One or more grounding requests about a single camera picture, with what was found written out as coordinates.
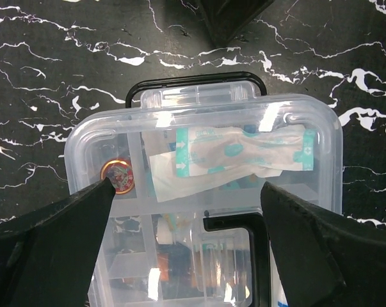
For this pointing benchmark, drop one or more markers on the brown medicine bottle orange cap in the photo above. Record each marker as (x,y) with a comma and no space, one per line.
(211,268)

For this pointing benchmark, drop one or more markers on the white gauze packet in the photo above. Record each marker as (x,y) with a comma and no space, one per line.
(208,157)

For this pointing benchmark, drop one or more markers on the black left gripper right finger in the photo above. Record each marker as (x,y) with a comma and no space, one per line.
(323,258)

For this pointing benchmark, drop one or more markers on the clear plastic box lid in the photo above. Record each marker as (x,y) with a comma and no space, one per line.
(101,137)

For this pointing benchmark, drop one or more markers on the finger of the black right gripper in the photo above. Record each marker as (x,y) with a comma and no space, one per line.
(213,23)

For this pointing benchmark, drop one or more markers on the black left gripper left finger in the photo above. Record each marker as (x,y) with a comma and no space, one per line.
(47,256)

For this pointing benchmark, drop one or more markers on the clear plastic storage box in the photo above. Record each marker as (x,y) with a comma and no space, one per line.
(196,89)

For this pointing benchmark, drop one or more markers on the clear divided tray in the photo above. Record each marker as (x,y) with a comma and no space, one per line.
(139,227)

